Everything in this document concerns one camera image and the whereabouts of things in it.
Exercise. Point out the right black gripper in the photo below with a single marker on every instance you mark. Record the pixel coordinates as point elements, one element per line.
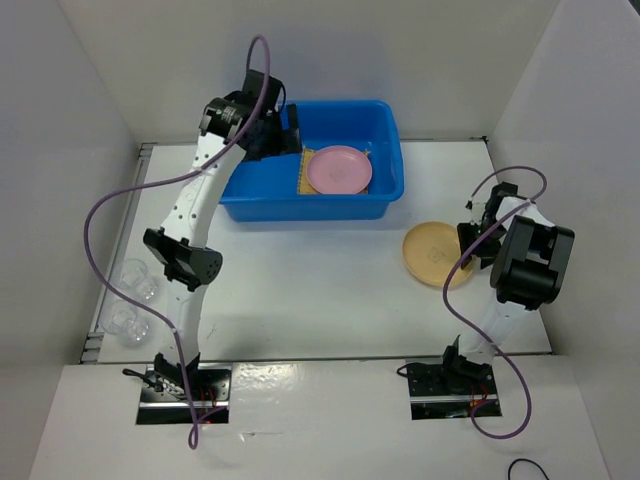
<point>488,255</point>

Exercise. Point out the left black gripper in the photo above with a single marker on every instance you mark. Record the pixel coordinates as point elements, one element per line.
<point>285,142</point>

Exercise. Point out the tan plastic plate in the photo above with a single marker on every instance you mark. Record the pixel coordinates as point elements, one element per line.
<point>430,250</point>

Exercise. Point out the woven bamboo placemat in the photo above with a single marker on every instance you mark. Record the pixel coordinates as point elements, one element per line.
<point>306,175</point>

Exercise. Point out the pink plastic plate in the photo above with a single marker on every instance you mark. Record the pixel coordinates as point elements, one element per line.
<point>340,170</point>

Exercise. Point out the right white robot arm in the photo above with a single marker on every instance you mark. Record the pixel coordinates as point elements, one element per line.
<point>528,256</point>

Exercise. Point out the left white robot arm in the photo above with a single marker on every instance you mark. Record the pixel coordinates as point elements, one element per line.
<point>246,125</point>

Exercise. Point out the blue plastic bin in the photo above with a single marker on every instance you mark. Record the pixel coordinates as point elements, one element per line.
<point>350,168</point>

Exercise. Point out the clear plastic cup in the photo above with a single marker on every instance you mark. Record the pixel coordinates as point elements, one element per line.
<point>122,320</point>
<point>134,279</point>

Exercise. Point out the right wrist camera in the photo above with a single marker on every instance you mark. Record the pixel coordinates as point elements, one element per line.
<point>476,211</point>

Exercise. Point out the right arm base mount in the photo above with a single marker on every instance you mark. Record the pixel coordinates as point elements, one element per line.
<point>438,394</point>

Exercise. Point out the aluminium frame rail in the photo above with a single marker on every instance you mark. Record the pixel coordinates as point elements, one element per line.
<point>94,339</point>

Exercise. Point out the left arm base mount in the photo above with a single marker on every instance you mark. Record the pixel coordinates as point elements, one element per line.
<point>162,403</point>

